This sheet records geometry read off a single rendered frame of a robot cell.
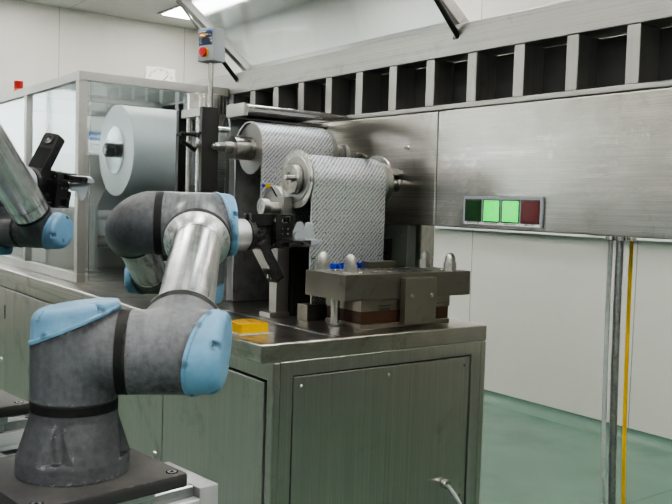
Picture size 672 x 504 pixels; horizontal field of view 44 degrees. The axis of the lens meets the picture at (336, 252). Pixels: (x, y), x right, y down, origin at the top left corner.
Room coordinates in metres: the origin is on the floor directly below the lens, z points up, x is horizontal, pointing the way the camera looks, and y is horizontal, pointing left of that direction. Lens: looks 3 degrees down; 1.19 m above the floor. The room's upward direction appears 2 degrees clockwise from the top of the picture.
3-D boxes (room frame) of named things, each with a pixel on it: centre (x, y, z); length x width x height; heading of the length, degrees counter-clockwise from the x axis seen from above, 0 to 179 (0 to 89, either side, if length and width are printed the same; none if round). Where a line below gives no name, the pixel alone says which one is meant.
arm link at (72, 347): (1.12, 0.34, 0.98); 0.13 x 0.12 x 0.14; 96
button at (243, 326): (1.83, 0.19, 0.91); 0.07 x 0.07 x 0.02; 37
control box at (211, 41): (2.56, 0.40, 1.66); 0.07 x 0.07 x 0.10; 54
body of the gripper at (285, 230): (1.98, 0.16, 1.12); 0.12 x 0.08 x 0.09; 127
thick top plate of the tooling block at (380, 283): (2.05, -0.14, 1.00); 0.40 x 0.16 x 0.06; 127
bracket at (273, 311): (2.10, 0.15, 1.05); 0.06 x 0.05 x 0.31; 127
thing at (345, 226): (2.12, -0.03, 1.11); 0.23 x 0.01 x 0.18; 127
